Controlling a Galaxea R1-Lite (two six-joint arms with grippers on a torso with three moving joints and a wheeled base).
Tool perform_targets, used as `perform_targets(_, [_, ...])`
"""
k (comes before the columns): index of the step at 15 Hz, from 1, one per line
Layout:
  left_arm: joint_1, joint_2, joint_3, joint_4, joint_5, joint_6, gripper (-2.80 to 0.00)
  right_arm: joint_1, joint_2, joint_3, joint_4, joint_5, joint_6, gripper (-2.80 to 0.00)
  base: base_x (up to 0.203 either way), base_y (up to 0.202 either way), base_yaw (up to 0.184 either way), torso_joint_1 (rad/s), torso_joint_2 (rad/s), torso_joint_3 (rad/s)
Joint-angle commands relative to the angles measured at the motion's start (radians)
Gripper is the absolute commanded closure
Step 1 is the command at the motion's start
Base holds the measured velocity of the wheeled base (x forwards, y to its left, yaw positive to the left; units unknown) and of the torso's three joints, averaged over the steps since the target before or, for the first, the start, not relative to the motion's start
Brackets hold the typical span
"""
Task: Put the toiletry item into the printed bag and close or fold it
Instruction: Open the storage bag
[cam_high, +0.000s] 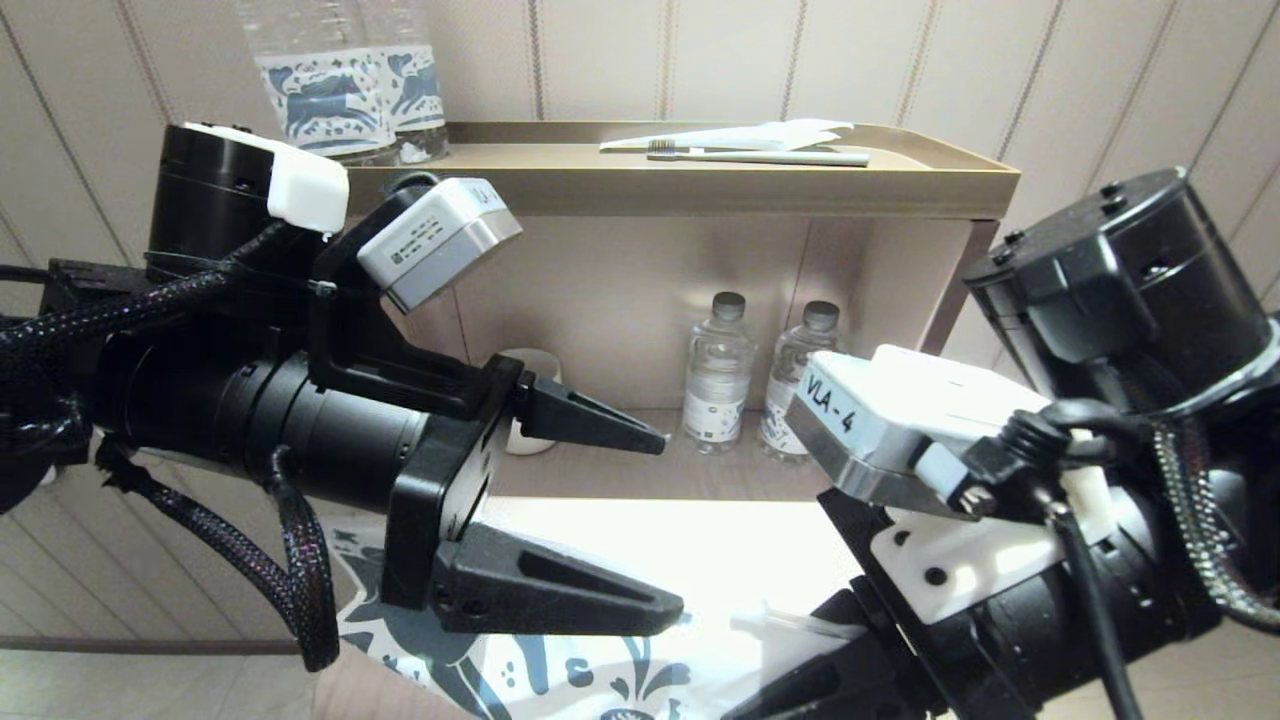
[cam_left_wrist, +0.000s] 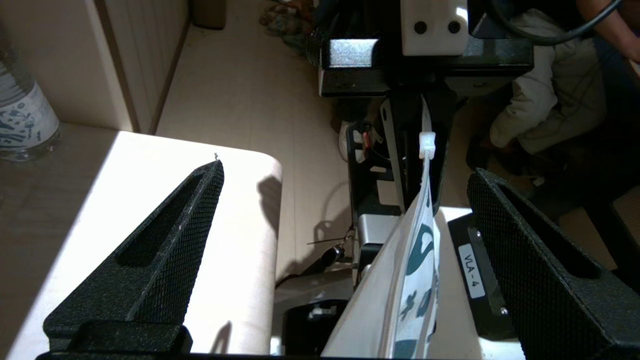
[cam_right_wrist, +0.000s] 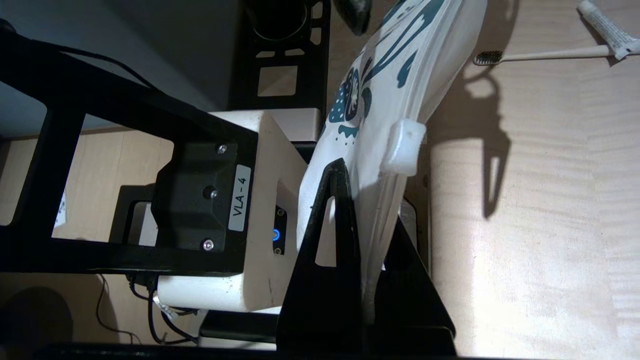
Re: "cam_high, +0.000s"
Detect blue patterned zip pouch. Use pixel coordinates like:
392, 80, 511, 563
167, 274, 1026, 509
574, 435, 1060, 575
325, 520, 871, 720

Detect white ribbed mug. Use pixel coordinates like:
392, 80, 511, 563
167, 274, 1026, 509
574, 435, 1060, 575
498, 347, 566, 457

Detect small clear water bottle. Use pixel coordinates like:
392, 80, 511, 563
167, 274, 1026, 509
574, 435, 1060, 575
683, 291, 756, 454
757, 300, 846, 463

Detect beige wooden shelf unit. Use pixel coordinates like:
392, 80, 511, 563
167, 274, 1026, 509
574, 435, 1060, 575
243, 120, 1021, 501

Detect pale toothbrush brown bristles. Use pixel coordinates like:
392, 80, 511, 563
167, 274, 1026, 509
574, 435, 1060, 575
647, 140, 873, 168

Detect white paper wrapper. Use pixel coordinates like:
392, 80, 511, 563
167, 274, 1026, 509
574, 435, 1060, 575
600, 118, 856, 154

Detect large bottle blue print label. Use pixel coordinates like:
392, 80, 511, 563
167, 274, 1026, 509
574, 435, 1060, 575
360, 0, 451, 164
235, 0, 401, 166

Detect white right camera bracket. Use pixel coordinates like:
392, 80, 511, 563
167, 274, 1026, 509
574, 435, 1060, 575
870, 465, 1116, 626

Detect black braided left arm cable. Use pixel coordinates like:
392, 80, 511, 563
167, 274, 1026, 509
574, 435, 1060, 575
0, 222, 291, 351
95, 440, 341, 673

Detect black right camera cable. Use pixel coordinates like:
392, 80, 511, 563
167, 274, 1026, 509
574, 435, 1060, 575
965, 400, 1151, 720

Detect black camera cable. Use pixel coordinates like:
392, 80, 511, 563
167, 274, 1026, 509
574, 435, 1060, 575
965, 400, 1151, 720
385, 170, 446, 201

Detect black left camera bracket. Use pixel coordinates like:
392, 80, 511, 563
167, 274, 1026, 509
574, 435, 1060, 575
308, 185, 521, 421

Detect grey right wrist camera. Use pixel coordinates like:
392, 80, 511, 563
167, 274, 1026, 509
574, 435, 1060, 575
785, 345, 1051, 521

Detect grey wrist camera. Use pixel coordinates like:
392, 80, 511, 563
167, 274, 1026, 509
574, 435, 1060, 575
357, 178, 524, 316
785, 345, 1051, 521

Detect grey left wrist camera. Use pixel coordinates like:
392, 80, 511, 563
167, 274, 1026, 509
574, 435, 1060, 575
357, 178, 524, 316

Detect silver braided right arm cable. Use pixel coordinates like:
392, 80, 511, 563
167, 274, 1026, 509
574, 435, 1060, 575
1150, 420, 1280, 633

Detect black left camera cable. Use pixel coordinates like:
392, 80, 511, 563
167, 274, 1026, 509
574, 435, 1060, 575
385, 170, 446, 201

